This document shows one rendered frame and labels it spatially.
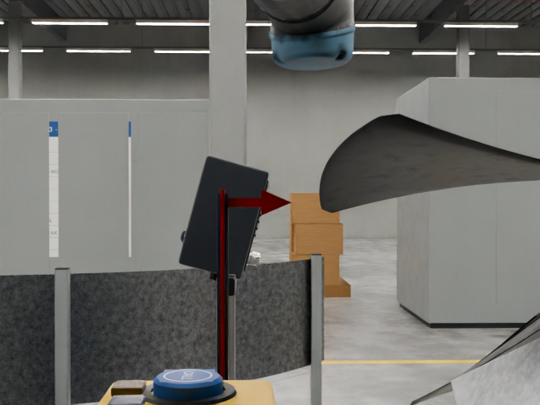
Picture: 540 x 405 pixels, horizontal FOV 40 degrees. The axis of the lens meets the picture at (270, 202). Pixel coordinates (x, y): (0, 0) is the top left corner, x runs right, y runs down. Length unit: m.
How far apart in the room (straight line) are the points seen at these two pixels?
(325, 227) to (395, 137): 8.16
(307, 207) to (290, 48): 8.07
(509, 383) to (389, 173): 0.22
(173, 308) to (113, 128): 4.44
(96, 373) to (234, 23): 3.13
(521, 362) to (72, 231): 6.22
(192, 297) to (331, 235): 6.36
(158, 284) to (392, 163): 1.81
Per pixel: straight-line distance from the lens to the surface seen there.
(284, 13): 0.59
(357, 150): 0.62
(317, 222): 8.73
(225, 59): 4.99
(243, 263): 1.25
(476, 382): 0.74
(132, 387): 0.44
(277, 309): 2.68
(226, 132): 4.93
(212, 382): 0.43
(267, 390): 0.45
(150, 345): 2.43
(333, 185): 0.70
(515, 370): 0.73
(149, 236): 6.69
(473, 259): 6.91
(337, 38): 0.66
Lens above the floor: 1.19
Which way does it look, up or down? level
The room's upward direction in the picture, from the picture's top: straight up
